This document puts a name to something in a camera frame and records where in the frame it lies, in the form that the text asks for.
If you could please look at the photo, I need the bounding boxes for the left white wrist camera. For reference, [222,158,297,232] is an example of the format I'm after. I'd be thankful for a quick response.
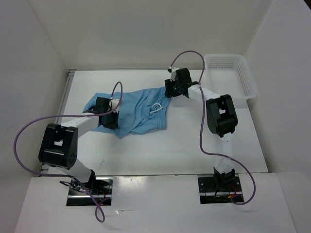
[109,98,121,112]

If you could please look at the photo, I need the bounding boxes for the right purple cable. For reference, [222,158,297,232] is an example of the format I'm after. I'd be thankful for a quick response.
[170,50,257,206]

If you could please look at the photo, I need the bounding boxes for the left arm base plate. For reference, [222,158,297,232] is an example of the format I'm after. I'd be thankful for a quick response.
[60,176,113,206]

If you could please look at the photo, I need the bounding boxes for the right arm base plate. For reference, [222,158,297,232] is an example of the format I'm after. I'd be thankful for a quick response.
[197,175,244,204]

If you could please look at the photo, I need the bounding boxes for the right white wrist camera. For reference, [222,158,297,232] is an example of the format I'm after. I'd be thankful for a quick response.
[168,67,179,82]

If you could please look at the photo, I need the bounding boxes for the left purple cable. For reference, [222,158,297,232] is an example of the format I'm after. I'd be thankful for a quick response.
[13,82,123,223]

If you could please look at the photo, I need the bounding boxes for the light blue shorts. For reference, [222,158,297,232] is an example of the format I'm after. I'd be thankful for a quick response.
[94,87,171,139]

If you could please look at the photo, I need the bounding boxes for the white plastic basket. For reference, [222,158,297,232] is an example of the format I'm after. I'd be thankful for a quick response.
[204,54,258,100]

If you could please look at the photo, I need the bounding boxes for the purple cable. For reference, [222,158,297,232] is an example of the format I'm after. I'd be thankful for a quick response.
[13,82,123,223]
[170,50,257,206]

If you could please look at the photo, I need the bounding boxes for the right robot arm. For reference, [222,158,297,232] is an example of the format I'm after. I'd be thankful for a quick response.
[165,67,238,191]

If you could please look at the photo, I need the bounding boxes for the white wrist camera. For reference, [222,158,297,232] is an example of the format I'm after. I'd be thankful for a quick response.
[109,98,121,112]
[168,67,179,82]

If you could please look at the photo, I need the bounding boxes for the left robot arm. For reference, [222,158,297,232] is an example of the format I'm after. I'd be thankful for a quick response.
[38,97,121,194]

